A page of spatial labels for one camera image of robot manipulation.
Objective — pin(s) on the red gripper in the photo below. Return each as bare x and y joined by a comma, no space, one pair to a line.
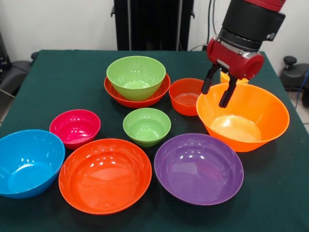
231,60

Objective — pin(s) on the large orange bowl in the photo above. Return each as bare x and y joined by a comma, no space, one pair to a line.
256,120

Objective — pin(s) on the large green bowl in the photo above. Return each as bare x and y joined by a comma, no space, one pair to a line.
135,77

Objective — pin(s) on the large red bowl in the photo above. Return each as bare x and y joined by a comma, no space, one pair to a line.
135,104
105,178

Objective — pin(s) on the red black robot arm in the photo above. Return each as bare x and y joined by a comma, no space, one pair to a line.
251,21

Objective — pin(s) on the yellow cup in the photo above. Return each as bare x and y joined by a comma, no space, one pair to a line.
224,78

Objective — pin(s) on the small red bowl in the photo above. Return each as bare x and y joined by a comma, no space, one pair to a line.
186,94

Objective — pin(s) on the small green bowl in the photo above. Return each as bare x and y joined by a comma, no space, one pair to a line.
146,125

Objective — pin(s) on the purple bowl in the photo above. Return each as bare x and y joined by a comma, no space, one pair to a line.
198,171

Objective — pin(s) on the dark green table cloth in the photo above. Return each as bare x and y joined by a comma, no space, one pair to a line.
72,84

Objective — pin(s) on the pink bowl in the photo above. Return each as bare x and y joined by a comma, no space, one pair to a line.
74,128

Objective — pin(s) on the blue bowl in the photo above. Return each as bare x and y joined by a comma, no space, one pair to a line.
26,166

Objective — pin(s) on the black device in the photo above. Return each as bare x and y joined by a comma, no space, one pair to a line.
3,55

